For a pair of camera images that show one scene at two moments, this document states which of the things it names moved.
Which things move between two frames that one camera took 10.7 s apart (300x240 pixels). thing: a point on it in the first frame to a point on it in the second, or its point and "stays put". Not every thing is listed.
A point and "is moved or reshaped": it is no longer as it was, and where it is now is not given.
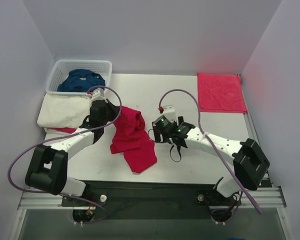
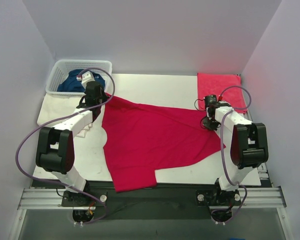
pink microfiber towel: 220,92 stays put
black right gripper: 157,132 to 210,124
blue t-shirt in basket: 81,80 stays put
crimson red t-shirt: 132,139 is moved or reshaped
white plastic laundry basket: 77,77 stays put
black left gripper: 112,110 to 94,88
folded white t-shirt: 59,111 stays put
